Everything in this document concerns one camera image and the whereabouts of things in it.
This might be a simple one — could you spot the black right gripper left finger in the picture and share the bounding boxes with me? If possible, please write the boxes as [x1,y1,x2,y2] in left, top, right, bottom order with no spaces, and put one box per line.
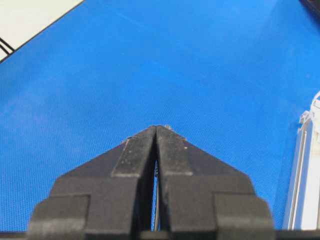
[27,126,157,240]

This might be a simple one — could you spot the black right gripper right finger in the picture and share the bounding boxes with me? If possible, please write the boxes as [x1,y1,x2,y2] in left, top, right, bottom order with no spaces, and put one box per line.
[156,126,275,240]

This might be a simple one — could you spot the silver aluminium extrusion frame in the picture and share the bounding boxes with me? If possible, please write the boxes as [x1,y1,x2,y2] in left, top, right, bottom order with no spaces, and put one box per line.
[282,93,320,231]

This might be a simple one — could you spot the black cables on table edge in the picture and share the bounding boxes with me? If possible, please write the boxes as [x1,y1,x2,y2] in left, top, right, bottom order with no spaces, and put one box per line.
[0,37,14,55]

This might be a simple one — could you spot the black rail at top right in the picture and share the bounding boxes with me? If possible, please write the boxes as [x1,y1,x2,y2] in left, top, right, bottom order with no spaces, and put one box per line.
[301,0,320,17]

